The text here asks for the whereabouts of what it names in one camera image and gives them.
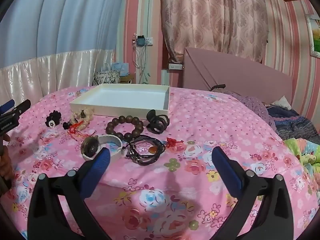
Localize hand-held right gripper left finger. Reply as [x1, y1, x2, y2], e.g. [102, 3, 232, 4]
[27, 147, 111, 240]

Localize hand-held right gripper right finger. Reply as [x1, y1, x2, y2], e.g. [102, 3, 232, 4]
[212, 146, 295, 240]

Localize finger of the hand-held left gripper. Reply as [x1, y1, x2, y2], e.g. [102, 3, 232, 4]
[0, 99, 15, 113]
[9, 99, 32, 117]

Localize white strap watch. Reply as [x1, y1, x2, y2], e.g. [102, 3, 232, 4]
[80, 134, 124, 161]

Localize black flower hair tie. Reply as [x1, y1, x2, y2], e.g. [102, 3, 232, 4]
[45, 110, 62, 128]

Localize brown wooden bead bracelet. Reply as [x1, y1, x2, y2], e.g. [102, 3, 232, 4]
[105, 115, 145, 140]

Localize red string bracelet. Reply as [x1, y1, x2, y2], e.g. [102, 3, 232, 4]
[67, 120, 97, 138]

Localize black cord bracelet with pendant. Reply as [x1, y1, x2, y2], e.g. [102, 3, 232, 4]
[124, 135, 166, 166]

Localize red knot charm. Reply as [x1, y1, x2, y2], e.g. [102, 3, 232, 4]
[166, 137, 187, 153]

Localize white shallow box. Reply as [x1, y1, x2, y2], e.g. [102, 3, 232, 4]
[69, 84, 171, 120]

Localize person's left hand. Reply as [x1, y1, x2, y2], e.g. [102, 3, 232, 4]
[0, 132, 14, 182]

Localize white satin cloth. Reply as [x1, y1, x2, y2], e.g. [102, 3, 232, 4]
[0, 49, 117, 105]

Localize pink floral bedsheet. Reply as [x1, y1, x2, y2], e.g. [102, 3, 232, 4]
[0, 85, 320, 240]

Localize purple blanket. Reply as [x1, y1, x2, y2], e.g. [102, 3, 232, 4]
[225, 91, 278, 133]

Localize dark blue patterned quilt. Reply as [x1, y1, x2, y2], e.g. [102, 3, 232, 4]
[266, 105, 318, 145]

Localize green cartoon blanket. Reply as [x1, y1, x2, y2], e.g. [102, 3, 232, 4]
[284, 139, 320, 203]

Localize white pillow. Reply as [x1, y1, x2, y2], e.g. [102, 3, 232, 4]
[271, 96, 292, 110]

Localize black and white gift bag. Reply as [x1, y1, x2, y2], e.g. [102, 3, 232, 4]
[93, 64, 121, 86]

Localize pink headboard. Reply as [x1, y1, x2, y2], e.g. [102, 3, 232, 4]
[182, 47, 293, 106]

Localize pale blue curtain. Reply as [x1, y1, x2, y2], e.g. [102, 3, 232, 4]
[0, 0, 131, 68]

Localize light blue paper bag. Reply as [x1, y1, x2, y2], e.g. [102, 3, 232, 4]
[111, 62, 130, 77]

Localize pink patterned curtain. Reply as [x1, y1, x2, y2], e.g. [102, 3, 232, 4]
[160, 0, 270, 64]

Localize hanging charger cables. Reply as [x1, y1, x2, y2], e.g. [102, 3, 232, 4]
[132, 32, 151, 84]

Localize wall socket with blue charger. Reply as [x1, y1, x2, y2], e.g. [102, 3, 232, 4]
[136, 35, 154, 47]

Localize framed wall picture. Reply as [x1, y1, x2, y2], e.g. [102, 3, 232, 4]
[305, 14, 320, 58]

